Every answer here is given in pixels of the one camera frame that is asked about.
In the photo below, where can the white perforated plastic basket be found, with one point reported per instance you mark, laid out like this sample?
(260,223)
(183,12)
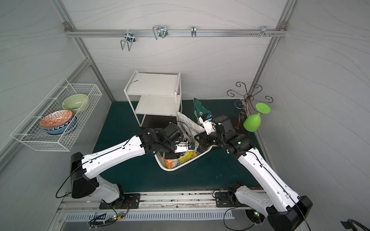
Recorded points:
(198,150)

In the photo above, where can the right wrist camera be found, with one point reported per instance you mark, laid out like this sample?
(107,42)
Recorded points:
(206,121)

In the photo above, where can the dark green table mat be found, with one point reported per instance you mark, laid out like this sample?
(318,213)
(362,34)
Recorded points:
(214,170)

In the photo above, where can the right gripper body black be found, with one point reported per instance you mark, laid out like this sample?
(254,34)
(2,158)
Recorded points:
(203,139)

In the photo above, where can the green plastic goblet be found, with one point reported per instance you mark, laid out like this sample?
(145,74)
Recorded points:
(253,122)

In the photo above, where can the white green fertilizer bag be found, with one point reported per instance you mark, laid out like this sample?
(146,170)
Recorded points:
(189,127)

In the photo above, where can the black object bottom right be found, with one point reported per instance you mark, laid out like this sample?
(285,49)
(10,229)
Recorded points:
(353,225)

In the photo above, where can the light green bowl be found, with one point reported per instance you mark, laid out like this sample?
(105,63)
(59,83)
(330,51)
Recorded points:
(78,103)

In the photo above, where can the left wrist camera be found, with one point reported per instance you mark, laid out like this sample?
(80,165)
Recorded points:
(184,147)

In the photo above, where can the orange patterned bowl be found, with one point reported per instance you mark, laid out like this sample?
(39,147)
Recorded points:
(56,119)

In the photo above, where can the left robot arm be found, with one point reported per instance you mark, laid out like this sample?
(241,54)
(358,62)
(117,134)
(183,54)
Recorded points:
(85,170)

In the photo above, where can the aluminium top rail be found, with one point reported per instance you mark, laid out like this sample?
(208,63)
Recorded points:
(172,33)

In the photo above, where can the yellow green seed bag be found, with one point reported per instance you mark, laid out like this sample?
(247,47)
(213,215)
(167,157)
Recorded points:
(189,155)

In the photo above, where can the bronze curly wire stand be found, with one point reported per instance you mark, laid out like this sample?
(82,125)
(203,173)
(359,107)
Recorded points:
(248,101)

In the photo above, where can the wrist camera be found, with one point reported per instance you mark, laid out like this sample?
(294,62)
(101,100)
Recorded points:
(184,147)
(206,121)

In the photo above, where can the white two-tier shelf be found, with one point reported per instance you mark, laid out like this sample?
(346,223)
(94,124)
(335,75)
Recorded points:
(154,94)

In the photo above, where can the dark green fertilizer bag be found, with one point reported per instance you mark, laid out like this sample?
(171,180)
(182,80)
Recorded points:
(200,111)

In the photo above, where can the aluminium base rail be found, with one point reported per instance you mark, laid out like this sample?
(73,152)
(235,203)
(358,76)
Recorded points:
(149,201)

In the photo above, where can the metal double hook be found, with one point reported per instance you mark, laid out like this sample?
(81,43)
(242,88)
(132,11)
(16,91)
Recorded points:
(129,39)

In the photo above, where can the blue bowl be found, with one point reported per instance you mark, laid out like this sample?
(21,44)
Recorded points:
(70,126)

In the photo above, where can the orange white small bag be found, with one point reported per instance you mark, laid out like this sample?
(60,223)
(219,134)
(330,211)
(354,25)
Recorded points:
(171,163)

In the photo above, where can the white slotted cable duct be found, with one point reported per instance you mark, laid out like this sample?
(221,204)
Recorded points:
(153,215)

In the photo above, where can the white wire wall basket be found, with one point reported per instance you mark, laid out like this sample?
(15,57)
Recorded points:
(32,135)

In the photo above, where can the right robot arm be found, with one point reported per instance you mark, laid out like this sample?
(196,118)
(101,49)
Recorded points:
(284,209)

